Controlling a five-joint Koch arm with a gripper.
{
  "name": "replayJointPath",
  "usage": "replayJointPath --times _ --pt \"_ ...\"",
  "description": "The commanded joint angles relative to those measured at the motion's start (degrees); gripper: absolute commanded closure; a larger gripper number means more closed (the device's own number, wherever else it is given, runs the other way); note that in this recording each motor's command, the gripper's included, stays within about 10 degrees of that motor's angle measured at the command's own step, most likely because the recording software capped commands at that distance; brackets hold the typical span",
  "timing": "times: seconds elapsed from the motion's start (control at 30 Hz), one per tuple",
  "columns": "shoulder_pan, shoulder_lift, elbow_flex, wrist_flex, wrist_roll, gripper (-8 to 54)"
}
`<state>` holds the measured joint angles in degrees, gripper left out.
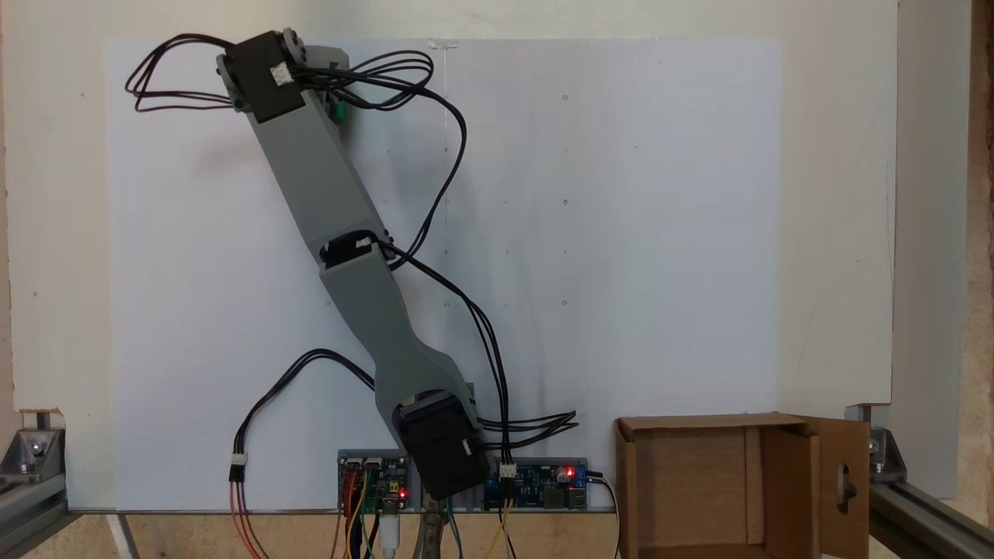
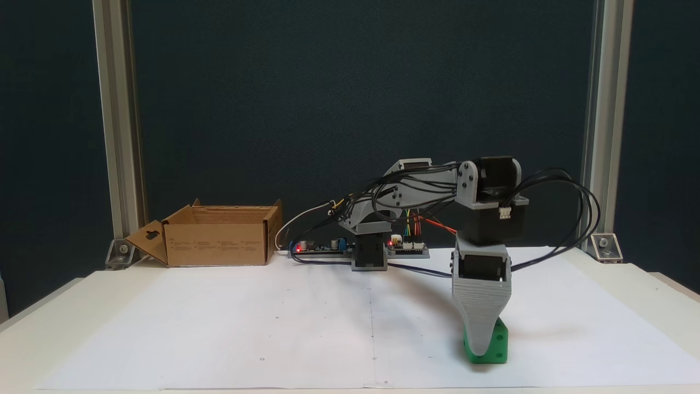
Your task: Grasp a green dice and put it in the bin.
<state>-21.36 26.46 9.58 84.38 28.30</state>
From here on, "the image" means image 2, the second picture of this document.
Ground wide ribbed grey gripper finger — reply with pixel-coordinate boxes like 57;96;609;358
452;279;513;357

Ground green die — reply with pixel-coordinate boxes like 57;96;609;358
464;319;509;364

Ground circuit board with white connectors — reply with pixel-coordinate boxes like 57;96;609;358
387;234;430;259

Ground circuit board with blue part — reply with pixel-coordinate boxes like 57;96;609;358
288;236;353;259

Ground brown cardboard box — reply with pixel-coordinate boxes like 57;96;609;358
125;199;283;268

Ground orange red wire bundle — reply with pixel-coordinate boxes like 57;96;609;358
413;212;458;237

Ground coloured jumper wires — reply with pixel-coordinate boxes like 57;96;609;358
402;209;421;239

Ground black servo wire bundle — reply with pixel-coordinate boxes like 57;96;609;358
328;169;601;273

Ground metal corner bracket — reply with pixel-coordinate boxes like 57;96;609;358
588;233;624;264
105;238;136;270

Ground white cable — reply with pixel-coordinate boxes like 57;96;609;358
275;201;331;253

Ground aluminium frame post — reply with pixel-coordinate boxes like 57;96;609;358
577;0;635;248
92;0;148;241

